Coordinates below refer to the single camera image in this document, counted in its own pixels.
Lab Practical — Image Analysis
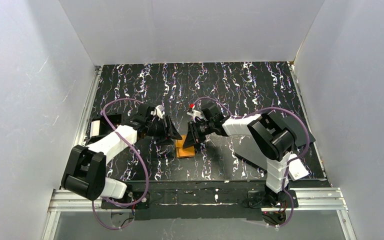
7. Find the orange card holder wallet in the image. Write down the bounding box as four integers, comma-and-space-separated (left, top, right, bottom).
175, 134, 196, 159

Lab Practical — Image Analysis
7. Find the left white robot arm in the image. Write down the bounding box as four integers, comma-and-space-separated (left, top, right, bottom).
61, 103, 182, 201

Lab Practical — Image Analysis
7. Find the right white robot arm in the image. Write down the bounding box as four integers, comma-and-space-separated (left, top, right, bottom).
182, 102, 297, 203

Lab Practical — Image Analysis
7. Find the black flat slab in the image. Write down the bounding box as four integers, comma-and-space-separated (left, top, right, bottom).
233, 142, 268, 171

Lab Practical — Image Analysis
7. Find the white block in box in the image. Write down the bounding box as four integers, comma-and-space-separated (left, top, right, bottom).
89, 120, 101, 138

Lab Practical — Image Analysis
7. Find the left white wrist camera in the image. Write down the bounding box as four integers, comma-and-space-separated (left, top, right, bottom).
153, 105, 165, 119

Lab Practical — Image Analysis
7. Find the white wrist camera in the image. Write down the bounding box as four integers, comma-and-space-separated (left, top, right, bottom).
186, 103, 203, 123
153, 105, 165, 119

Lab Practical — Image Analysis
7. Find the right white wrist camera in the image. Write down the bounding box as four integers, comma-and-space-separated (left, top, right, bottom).
186, 103, 203, 123

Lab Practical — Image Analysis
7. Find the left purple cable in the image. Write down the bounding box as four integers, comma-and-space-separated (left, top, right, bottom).
91, 97, 150, 231

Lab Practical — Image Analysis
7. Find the purple cable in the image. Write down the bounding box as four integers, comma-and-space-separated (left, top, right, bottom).
91, 97, 150, 231
191, 96, 311, 229

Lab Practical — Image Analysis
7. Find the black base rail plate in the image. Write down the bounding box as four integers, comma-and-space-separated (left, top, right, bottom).
95, 180, 299, 222

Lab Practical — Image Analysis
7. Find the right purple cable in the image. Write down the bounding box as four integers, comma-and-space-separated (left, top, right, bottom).
191, 96, 311, 229

